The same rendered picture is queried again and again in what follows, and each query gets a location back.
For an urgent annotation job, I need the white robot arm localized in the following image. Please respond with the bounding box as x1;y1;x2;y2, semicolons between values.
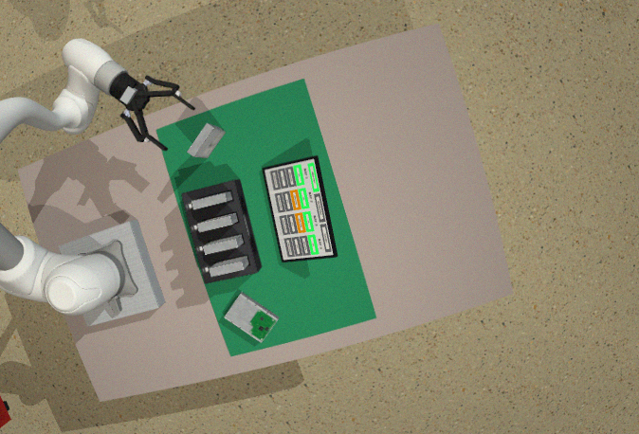
0;38;138;316

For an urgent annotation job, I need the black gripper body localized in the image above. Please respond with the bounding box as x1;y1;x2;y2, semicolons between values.
110;73;150;111

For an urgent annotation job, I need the green mat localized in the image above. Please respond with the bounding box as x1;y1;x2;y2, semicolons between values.
156;79;376;356

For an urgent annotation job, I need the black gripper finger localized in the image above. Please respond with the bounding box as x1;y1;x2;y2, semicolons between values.
136;76;195;110
120;99;168;151

